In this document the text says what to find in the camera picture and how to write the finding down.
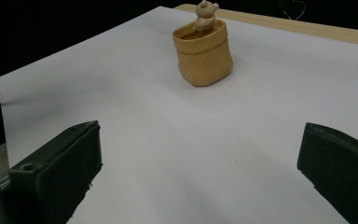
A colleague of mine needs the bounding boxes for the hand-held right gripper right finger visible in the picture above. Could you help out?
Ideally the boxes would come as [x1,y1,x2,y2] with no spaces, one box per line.
[296,121,358,224]

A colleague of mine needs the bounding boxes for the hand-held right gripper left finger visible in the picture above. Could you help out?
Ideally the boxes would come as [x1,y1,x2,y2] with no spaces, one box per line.
[6,120,103,224]

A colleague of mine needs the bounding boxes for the tan bear cup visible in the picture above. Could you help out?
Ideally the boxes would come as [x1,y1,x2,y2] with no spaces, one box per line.
[171,0,234,88]

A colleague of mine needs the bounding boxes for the white table mat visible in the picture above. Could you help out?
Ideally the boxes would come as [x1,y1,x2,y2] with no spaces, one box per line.
[0,6,358,224]

